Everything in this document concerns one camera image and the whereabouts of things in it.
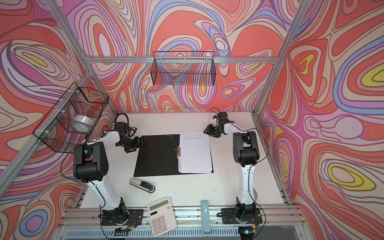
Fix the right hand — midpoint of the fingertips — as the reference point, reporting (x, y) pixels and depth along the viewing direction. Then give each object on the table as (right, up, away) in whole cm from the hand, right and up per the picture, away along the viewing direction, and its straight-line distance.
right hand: (207, 134), depth 105 cm
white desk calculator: (-26, -38, -33) cm, 57 cm away
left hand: (-44, -7, -7) cm, 45 cm away
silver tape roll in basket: (-66, +10, -30) cm, 73 cm away
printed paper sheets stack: (-9, -12, -9) cm, 18 cm away
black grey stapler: (-39, -26, -25) cm, 53 cm away
